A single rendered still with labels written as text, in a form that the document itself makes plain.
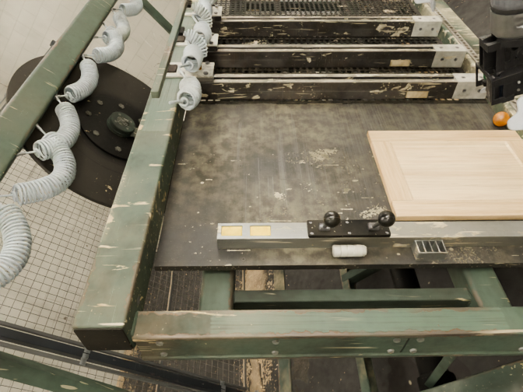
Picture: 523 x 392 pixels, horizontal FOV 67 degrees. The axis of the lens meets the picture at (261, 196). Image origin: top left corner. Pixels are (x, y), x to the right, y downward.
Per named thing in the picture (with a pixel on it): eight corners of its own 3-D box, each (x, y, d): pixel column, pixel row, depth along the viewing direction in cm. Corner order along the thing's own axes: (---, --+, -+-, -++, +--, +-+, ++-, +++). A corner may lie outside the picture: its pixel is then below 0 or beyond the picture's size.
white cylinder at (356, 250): (332, 259, 96) (365, 259, 96) (335, 252, 94) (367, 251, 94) (331, 249, 98) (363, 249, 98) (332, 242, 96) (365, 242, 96)
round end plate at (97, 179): (196, 238, 151) (-37, 128, 113) (188, 245, 154) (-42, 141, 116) (211, 117, 206) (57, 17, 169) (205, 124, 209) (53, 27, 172)
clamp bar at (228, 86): (486, 102, 145) (517, 37, 128) (162, 103, 143) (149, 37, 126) (475, 87, 152) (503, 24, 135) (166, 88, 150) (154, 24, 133)
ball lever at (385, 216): (380, 235, 97) (398, 225, 84) (364, 235, 97) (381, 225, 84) (378, 220, 98) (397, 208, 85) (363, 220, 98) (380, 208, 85)
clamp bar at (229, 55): (462, 69, 162) (486, 8, 144) (171, 70, 160) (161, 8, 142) (454, 57, 169) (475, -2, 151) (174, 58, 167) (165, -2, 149)
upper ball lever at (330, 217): (331, 236, 97) (342, 225, 84) (315, 236, 97) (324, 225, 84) (330, 220, 98) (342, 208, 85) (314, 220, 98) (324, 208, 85)
